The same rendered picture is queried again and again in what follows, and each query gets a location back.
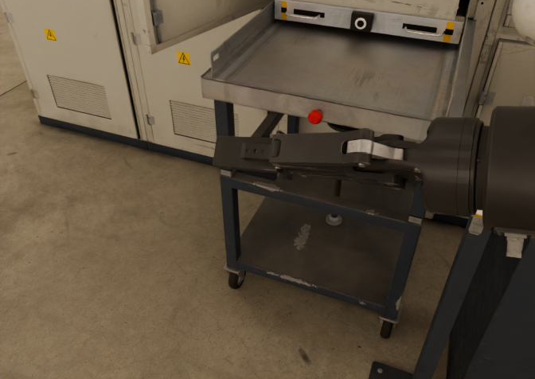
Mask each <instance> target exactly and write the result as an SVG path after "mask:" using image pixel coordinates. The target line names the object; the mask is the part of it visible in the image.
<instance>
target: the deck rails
mask: <svg viewBox="0 0 535 379"><path fill-rule="evenodd" d="M470 4H471V0H470V1H469V4H468V7H467V13H466V16H465V22H464V27H463V33H462V34H461V37H460V40H459V43H458V44H453V43H447V49H446V52H445V56H444V59H443V65H442V68H441V72H440V75H439V81H438V84H437V87H436V90H435V96H434V100H433V103H432V109H431V112H430V115H429V119H428V120H430V121H432V120H433V119H435V118H438V117H449V115H450V110H451V103H452V98H453V94H454V90H455V82H456V77H457V72H458V68H459V60H460V56H461V52H462V47H463V38H464V34H465V30H466V25H467V17H468V12H469V8H470ZM286 22H287V20H281V19H275V0H273V1H272V2H271V3H270V4H268V5H267V6H266V7H265V8H263V9H262V10H261V11H260V12H259V13H258V14H257V15H256V16H254V17H253V18H252V19H251V20H249V21H248V22H247V23H246V24H244V25H243V26H242V27H241V28H239V29H238V30H237V31H236V32H235V33H234V34H233V35H232V36H230V37H229V38H228V39H227V40H225V41H224V42H223V43H222V44H220V45H219V46H218V47H217V48H215V49H214V50H213V51H212V52H211V53H210V63H211V73H212V77H210V80H218V81H222V82H225V81H226V80H227V79H228V78H229V77H230V76H231V75H232V74H233V73H234V72H235V71H236V70H237V69H238V68H239V67H240V66H241V65H242V64H243V63H244V62H245V61H246V60H247V59H248V58H250V57H251V56H252V55H253V54H254V53H255V52H256V51H257V50H258V49H259V48H260V47H261V46H262V45H263V44H264V43H265V42H266V41H267V40H268V39H269V38H270V37H271V36H272V35H273V34H274V33H275V32H276V31H277V30H278V29H279V28H280V27H281V26H282V25H283V24H285V23H286ZM217 54H218V58H217V59H216V60H215V61H213V57H214V56H215V55H217Z"/></svg>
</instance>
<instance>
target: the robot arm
mask: <svg viewBox="0 0 535 379"><path fill-rule="evenodd" d="M512 19H513V23H514V27H515V29H516V30H517V32H518V34H519V35H520V36H521V38H522V39H524V40H525V41H526V42H528V43H529V44H531V45H533V46H535V0H514V1H513V5H512ZM374 133H375V132H374V131H373V130H370V129H368V128H363V129H360V130H356V131H347V132H327V133H302V134H285V133H283V132H282V131H277V132H276V134H275V135H273V136H272V138H258V137H239V136H219V135H218V136H217V141H216V146H215V151H214V156H213V166H216V167H219V168H221V169H230V170H250V171H259V172H270V173H280V174H282V173H283V169H284V173H283V179H286V180H290V181H292V176H293V173H298V174H299V175H300V176H302V177H305V178H306V177H307V176H308V177H316V178H329V179H337V180H344V181H352V182H359V183H361V184H370V185H379V186H385V187H387V188H388V189H392V190H405V184H406V183H409V184H422V185H421V195H422V201H423V204H424V208H425V209H426V210H427V211H428V212H429V213H437V214H445V215H452V216H461V217H471V215H475V214H476V212H477V210H482V224H483V227H484V228H485V229H486V231H492V230H493V231H494V233H497V234H498V236H502V234H505V236H506V240H507V252H506V256H510V257H517V258H521V251H522V248H523V243H524V239H526V238H527V237H529V238H530V240H534V238H535V105H533V101H532V97H531V96H525V97H523V101H522V102H521V105H519V106H497V107H496V108H495V109H494V110H493V111H492V114H491V118H490V125H489V126H484V123H483V121H482V120H479V118H469V117H438V118H435V119H433V120H432V121H431V123H430V125H429V127H428V130H427V138H426V139H425V140H424V141H423V142H421V143H415V142H410V141H404V136H403V135H394V134H383V135H381V136H379V137H374Z"/></svg>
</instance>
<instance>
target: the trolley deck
mask: <svg viewBox="0 0 535 379"><path fill-rule="evenodd" d="M476 20H477V19H475V21H474V20H467V25H466V30H465V34H464V38H463V47H462V52H461V56H460V60H459V68H458V72H457V77H456V82H455V90H454V94H453V98H452V103H451V110H450V115H449V117H463V109H464V103H465V97H466V91H467V81H468V75H469V69H470V63H471V54H472V48H473V42H474V32H475V26H476ZM446 49H447V42H442V41H430V40H424V39H419V38H413V37H402V36H396V35H390V34H384V33H373V32H370V33H368V32H362V31H356V30H351V29H344V28H338V27H333V26H327V25H316V24H310V23H304V22H298V21H287V22H286V23H285V24H283V25H282V26H281V27H280V28H279V29H278V30H277V31H276V32H275V33H274V34H273V35H272V36H271V37H270V38H269V39H268V40H267V41H266V42H265V43H264V44H263V45H262V46H261V47H260V48H259V49H258V50H257V51H256V52H255V53H254V54H253V55H252V56H251V57H250V58H248V59H247V60H246V61H245V62H244V63H243V64H242V65H241V66H240V67H239V68H238V69H237V70H236V71H235V72H234V73H233V74H232V75H231V76H230V77H229V78H228V79H227V80H226V81H225V82H222V81H218V80H210V77H212V73H211V68H209V69H208V70H207V71H206V72H205V73H203V74H202V75H201V90H202V98H206V99H211V100H218V101H222V102H226V103H231V104H238V105H242V106H246V107H253V108H258V109H262V110H266V111H273V112H278V113H282V114H286V115H293V116H297V117H301V118H305V119H308V115H309V113H310V112H311V111H312V110H318V109H320V110H321V113H322V121H321V122H325V123H332V124H337V125H341V126H345V127H352V128H357V129H363V128H368V129H370V130H373V131H374V132H376V133H381V134H394V135H403V136H404V138H405V139H412V140H416V141H420V142H423V141H424V140H425V139H426V138H427V130H428V127H429V125H430V123H431V121H430V120H428V119H429V115H430V112H431V109H432V103H433V100H434V96H435V90H436V87H437V84H438V81H439V75H440V72H441V68H442V65H443V59H444V56H445V52H446Z"/></svg>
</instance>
